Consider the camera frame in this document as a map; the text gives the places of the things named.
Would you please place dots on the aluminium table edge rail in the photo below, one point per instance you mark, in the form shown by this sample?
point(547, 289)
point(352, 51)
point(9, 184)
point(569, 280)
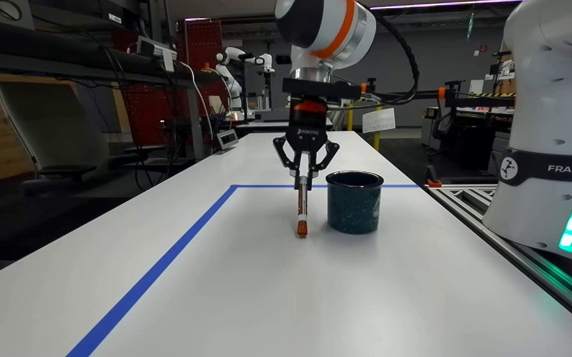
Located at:
point(469, 204)

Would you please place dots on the blue tape line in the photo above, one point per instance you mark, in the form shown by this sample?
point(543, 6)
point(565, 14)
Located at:
point(243, 283)

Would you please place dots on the dark teal enamel cup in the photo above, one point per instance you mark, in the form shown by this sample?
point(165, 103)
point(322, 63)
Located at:
point(354, 200)

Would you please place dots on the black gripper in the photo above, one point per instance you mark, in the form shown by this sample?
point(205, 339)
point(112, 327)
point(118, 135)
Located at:
point(306, 131)

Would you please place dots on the orange black clamp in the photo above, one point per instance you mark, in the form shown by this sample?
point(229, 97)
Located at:
point(434, 182)

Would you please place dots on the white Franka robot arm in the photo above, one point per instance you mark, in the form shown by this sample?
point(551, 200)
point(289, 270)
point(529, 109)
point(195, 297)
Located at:
point(533, 200)

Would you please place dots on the white paper sign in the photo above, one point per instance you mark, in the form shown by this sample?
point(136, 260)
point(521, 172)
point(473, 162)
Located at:
point(380, 119)

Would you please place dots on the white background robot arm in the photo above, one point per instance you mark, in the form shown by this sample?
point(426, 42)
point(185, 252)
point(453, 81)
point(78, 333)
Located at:
point(235, 89)

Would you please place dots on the grey chair back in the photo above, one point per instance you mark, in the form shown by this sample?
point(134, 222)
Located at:
point(54, 127)

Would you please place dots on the red cabinet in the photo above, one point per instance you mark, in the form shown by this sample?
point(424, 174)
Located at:
point(171, 109)

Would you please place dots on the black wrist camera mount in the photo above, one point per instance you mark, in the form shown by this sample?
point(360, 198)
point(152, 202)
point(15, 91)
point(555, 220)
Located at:
point(320, 89)

